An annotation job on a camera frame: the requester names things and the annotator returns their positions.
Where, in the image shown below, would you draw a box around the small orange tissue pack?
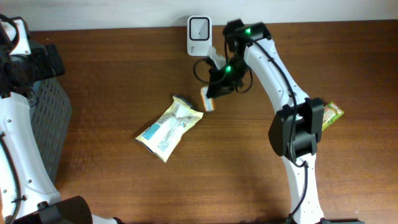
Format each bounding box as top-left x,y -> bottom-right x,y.
200,86 -> 215,112

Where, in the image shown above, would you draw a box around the yellow snack bag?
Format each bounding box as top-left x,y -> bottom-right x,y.
134,95 -> 203,162

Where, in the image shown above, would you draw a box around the green tea carton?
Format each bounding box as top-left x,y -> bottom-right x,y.
322,101 -> 345,131

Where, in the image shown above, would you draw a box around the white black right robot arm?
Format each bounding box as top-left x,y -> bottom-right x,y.
206,19 -> 325,223

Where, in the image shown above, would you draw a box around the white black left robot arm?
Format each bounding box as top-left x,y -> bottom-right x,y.
1,44 -> 121,223

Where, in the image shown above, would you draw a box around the white barcode scanner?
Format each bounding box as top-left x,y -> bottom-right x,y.
187,16 -> 213,57

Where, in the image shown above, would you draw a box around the dark grey mesh basket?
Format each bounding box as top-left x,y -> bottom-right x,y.
30,78 -> 72,182

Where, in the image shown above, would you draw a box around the black right camera cable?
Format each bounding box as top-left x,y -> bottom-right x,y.
192,57 -> 218,85

